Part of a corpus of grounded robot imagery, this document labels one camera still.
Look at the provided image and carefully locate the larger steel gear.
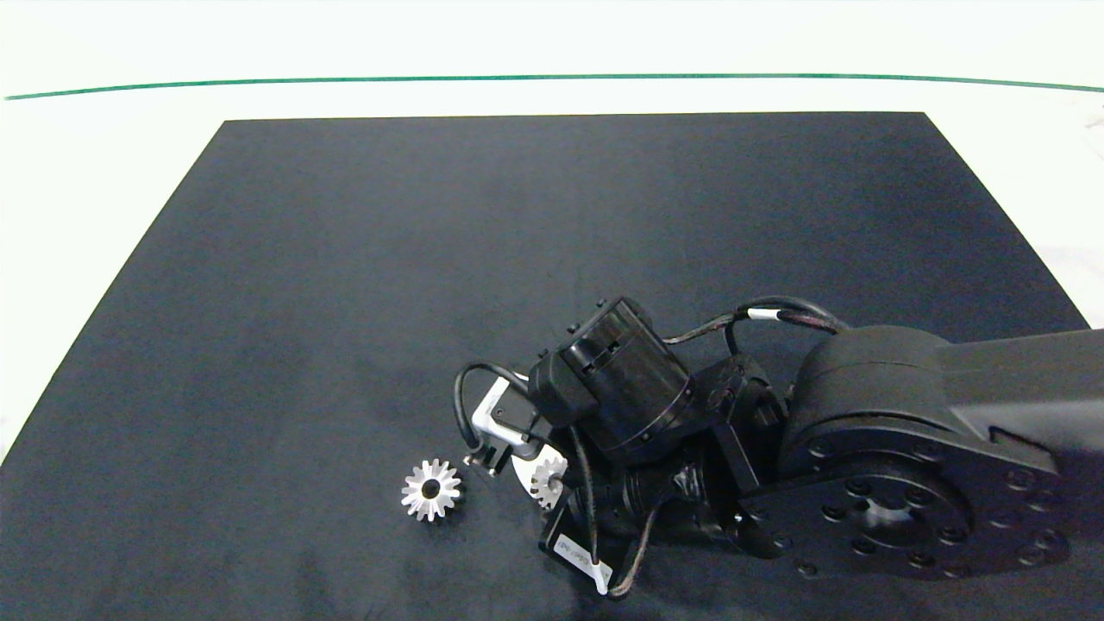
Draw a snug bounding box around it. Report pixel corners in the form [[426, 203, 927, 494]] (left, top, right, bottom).
[[400, 458, 465, 524]]

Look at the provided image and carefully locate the black cable with white tag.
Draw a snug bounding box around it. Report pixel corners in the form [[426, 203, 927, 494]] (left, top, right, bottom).
[[662, 296, 853, 356], [565, 427, 667, 601]]

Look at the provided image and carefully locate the round white plate with pins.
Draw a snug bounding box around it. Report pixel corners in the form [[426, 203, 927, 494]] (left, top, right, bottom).
[[512, 447, 555, 503]]

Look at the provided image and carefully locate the dark rectangular mat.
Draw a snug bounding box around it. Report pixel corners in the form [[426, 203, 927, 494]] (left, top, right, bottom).
[[0, 112, 1104, 621]]

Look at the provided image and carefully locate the small steel gear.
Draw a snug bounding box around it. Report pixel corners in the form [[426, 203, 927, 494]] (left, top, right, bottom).
[[530, 455, 570, 511]]

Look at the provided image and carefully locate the black cable loop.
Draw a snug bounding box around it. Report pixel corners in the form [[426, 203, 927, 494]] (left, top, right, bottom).
[[452, 361, 529, 456]]

